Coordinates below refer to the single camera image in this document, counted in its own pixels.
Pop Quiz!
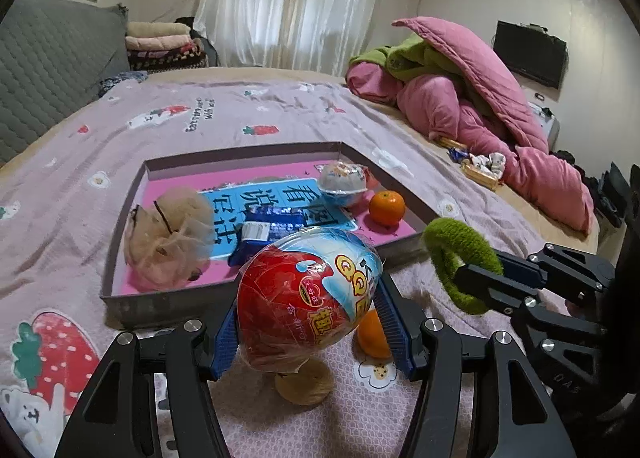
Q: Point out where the pink folded blanket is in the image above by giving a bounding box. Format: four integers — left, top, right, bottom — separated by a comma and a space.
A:
125, 34, 193, 52

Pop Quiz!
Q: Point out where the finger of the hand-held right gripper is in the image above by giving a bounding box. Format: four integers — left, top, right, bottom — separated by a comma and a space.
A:
492, 244, 616, 299
454, 264, 544, 312

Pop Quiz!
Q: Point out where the green knitted ring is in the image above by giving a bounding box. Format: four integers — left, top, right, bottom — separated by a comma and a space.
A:
424, 218, 505, 316

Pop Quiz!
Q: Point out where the dark clothes pile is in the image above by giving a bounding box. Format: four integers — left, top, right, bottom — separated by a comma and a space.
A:
550, 150, 628, 229

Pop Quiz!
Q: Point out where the pink picture book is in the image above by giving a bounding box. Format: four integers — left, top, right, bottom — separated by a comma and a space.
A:
117, 160, 416, 296

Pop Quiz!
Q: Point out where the beige mesh drawstring pouch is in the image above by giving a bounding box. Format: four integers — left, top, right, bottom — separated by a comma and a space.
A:
124, 188, 215, 289

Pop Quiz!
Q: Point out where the green blanket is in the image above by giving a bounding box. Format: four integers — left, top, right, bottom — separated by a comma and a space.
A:
350, 33, 473, 84

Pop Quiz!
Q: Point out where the blue fuzzy cloth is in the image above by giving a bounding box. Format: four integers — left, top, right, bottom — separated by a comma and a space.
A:
97, 70, 148, 99

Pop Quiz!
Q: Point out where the round beige wooden piece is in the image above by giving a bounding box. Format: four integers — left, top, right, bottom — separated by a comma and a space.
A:
275, 360, 335, 406

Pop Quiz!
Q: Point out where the white storage box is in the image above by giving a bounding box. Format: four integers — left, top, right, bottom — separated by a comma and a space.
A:
530, 103, 561, 151

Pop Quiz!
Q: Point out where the grey quilted headboard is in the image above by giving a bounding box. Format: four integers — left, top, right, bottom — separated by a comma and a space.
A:
0, 0, 130, 169

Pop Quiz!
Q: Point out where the cream folded blanket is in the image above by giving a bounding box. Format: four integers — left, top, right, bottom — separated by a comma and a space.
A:
126, 20, 191, 39

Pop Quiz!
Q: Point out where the orange mandarin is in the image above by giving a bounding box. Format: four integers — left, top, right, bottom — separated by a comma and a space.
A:
356, 309, 393, 360
369, 190, 406, 227

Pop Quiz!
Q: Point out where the black flat television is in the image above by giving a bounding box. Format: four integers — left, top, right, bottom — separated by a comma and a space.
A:
492, 20, 568, 90

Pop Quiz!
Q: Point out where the large red toy egg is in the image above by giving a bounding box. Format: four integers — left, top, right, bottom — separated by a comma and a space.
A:
236, 228, 385, 373

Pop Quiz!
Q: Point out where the white sheer curtain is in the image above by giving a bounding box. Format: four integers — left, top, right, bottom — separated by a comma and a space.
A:
192, 0, 401, 76

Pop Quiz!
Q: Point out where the white crumpled cloth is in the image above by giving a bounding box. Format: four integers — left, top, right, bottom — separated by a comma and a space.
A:
470, 152, 507, 174

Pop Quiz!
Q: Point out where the dark patterned folded blanket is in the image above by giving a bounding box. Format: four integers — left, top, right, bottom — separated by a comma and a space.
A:
127, 45, 208, 72

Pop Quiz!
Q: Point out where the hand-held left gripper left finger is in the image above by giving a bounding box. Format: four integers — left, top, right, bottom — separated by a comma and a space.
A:
52, 298, 241, 458

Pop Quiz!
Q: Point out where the shallow grey cardboard box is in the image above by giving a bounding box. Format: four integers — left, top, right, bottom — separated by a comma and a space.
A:
100, 140, 441, 331

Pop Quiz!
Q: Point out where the pink quilt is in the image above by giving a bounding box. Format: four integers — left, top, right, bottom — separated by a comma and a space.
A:
346, 17, 596, 234

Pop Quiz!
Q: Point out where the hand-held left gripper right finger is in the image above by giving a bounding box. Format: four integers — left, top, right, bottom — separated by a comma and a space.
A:
375, 272, 578, 458

